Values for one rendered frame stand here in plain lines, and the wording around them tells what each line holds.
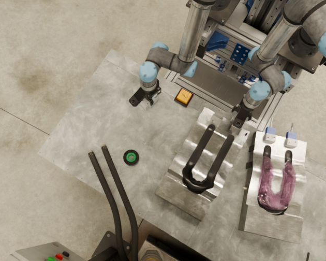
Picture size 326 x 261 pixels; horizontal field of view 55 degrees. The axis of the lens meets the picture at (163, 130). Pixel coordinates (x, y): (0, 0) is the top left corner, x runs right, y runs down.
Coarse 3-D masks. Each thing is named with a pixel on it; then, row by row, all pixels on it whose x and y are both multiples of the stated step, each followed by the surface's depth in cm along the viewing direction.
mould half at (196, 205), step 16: (208, 112) 161; (192, 128) 159; (224, 128) 159; (192, 144) 156; (208, 144) 157; (240, 144) 156; (176, 160) 149; (208, 160) 153; (224, 160) 155; (176, 176) 152; (224, 176) 150; (160, 192) 152; (176, 192) 152; (192, 192) 153; (208, 192) 147; (192, 208) 151; (208, 208) 151
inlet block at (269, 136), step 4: (272, 120) 163; (272, 124) 163; (268, 128) 161; (272, 128) 161; (268, 132) 161; (272, 132) 161; (264, 136) 161; (268, 136) 159; (272, 136) 159; (264, 140) 160; (268, 140) 159; (272, 140) 158
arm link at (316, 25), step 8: (312, 8) 98; (320, 8) 97; (304, 16) 101; (312, 16) 99; (320, 16) 97; (304, 24) 102; (312, 24) 99; (320, 24) 97; (312, 32) 100; (320, 32) 98; (320, 40) 99; (320, 48) 101
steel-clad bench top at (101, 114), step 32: (128, 64) 177; (96, 96) 171; (128, 96) 172; (160, 96) 172; (64, 128) 166; (96, 128) 166; (128, 128) 167; (160, 128) 167; (256, 128) 168; (64, 160) 161; (160, 160) 163; (128, 192) 158; (224, 192) 159; (320, 192) 160; (160, 224) 154; (192, 224) 154; (224, 224) 155; (320, 224) 156; (224, 256) 151; (256, 256) 151; (288, 256) 152; (320, 256) 152
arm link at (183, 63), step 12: (192, 0) 113; (204, 0) 111; (192, 12) 117; (204, 12) 116; (192, 24) 120; (204, 24) 121; (192, 36) 124; (180, 48) 131; (192, 48) 128; (180, 60) 134; (192, 60) 134; (180, 72) 138; (192, 72) 136
